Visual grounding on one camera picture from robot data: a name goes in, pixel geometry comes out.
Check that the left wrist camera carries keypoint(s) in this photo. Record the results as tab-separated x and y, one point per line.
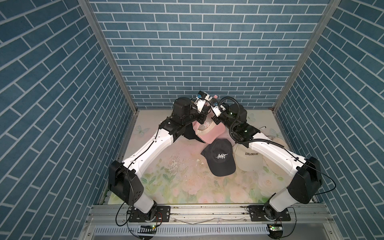
202	99

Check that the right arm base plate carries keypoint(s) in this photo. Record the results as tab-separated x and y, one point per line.
260	213

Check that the beige Colorado cap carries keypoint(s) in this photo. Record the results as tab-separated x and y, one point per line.
279	141
247	159

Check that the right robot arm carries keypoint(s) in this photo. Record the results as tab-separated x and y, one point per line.
305	172

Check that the pink baseball cap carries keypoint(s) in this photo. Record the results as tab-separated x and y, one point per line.
208	131

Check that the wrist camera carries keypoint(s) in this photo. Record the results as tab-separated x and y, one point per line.
202	99
216	107

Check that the black cap rear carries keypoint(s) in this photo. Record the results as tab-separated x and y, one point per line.
191	135

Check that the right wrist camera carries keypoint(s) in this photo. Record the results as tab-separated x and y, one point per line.
216	107

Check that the black cap front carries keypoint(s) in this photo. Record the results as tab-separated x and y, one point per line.
219	156

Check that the black cap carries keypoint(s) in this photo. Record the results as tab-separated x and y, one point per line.
219	156
191	135

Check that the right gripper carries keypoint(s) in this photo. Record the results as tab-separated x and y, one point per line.
215	119

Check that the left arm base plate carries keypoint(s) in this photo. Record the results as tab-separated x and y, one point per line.
158	214

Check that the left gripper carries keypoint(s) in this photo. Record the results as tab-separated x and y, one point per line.
202	114

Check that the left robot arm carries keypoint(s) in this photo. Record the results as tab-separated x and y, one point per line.
125	177

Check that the aluminium front rail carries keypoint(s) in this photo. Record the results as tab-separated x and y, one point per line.
211	222

